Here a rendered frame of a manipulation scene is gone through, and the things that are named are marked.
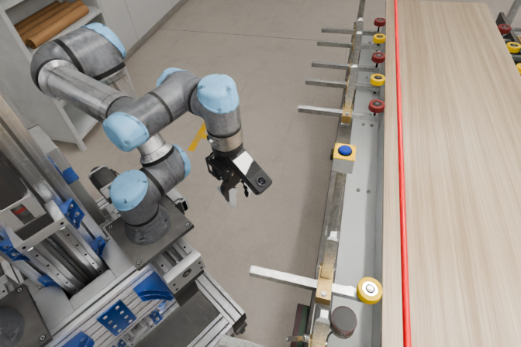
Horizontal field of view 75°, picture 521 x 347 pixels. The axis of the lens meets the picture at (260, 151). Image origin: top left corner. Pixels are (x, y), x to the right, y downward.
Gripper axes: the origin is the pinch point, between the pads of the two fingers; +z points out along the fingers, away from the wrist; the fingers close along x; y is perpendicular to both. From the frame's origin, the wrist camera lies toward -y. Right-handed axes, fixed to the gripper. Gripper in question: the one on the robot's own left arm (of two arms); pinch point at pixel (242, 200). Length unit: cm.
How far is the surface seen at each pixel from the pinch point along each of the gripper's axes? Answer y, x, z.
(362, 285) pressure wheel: -30, -21, 41
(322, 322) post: -31.0, 4.6, 15.3
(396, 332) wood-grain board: -45, -17, 42
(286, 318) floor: 2, -18, 132
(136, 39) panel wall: 349, -128, 120
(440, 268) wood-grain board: -45, -45, 42
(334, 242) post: -19.0, -17.3, 20.6
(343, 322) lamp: -34.6, 1.5, 14.4
